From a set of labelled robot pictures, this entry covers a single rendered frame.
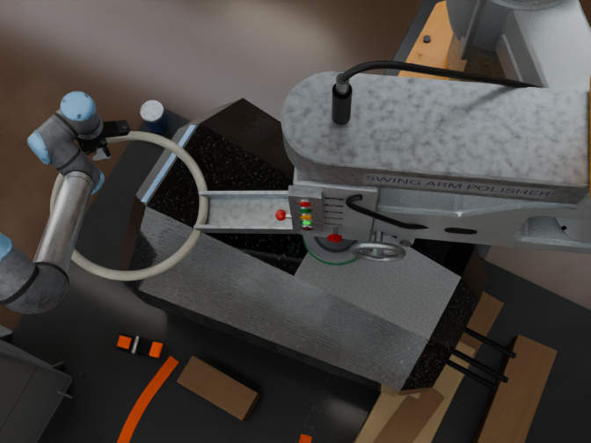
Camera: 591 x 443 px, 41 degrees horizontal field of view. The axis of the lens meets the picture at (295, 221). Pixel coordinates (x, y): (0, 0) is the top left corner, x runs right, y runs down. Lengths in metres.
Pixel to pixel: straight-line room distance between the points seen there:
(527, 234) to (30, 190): 2.28
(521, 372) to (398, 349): 0.83
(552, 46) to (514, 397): 1.54
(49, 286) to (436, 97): 0.97
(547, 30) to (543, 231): 0.51
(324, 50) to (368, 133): 2.05
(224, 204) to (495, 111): 1.04
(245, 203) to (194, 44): 1.47
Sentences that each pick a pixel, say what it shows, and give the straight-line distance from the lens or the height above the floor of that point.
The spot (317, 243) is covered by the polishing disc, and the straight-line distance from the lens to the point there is 2.50.
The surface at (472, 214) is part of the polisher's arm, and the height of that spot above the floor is 1.41.
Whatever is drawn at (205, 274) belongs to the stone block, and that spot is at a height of 0.72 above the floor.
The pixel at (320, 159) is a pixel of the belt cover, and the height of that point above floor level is 1.69.
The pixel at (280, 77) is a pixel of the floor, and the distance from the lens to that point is 3.68.
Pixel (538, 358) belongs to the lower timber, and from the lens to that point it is 3.26.
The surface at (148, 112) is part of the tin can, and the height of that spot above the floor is 0.14.
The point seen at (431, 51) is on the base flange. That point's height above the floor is 0.78.
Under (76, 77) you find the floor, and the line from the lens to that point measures 3.85.
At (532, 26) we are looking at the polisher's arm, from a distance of 2.14.
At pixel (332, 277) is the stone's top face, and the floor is 0.82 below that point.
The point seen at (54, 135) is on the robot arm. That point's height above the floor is 1.23.
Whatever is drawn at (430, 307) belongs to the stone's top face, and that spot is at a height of 0.82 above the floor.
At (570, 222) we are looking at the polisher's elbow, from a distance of 2.12.
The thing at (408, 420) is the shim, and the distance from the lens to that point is 3.02.
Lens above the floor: 3.26
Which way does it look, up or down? 73 degrees down
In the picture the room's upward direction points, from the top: 7 degrees counter-clockwise
